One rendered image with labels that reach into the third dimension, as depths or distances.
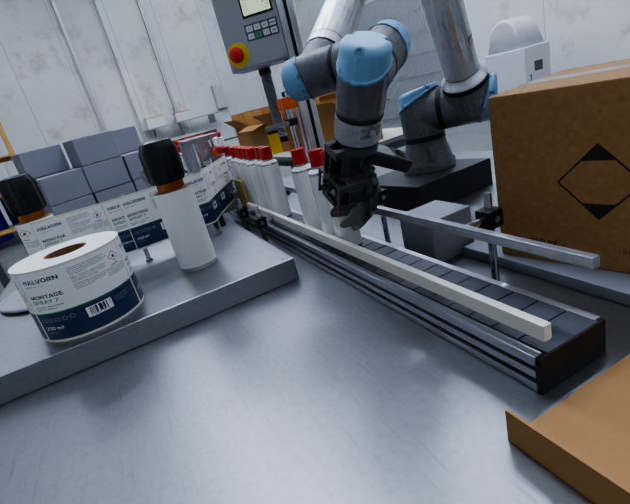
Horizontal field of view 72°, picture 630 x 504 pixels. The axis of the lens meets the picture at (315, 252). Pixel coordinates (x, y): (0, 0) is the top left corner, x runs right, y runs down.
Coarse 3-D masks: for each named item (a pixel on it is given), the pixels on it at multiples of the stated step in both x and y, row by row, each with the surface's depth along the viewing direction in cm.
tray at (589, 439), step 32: (608, 384) 46; (512, 416) 41; (544, 416) 44; (576, 416) 43; (608, 416) 43; (544, 448) 39; (576, 448) 40; (608, 448) 39; (576, 480) 36; (608, 480) 33
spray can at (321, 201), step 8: (312, 152) 86; (320, 152) 87; (312, 160) 87; (320, 160) 87; (312, 168) 88; (312, 176) 88; (312, 184) 89; (320, 192) 88; (320, 200) 89; (320, 208) 90; (328, 208) 90; (320, 216) 91; (328, 216) 90; (328, 224) 91; (328, 232) 92
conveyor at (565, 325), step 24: (312, 240) 100; (360, 264) 80; (408, 264) 75; (432, 264) 73; (408, 288) 68; (480, 288) 62; (504, 288) 60; (528, 312) 54; (552, 312) 53; (528, 336) 50; (552, 336) 49; (576, 336) 48
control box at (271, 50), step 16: (224, 0) 109; (272, 0) 108; (224, 16) 111; (240, 16) 110; (256, 16) 110; (272, 16) 109; (224, 32) 112; (240, 32) 112; (256, 48) 112; (272, 48) 112; (240, 64) 114; (256, 64) 114; (272, 64) 118
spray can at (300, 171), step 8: (296, 152) 95; (304, 152) 96; (296, 160) 95; (304, 160) 96; (296, 168) 96; (304, 168) 95; (296, 176) 96; (304, 176) 96; (296, 184) 97; (304, 184) 96; (304, 192) 97; (312, 192) 97; (304, 200) 98; (312, 200) 98; (304, 208) 99; (312, 208) 98; (304, 216) 100; (312, 216) 99; (312, 224) 100; (320, 224) 100
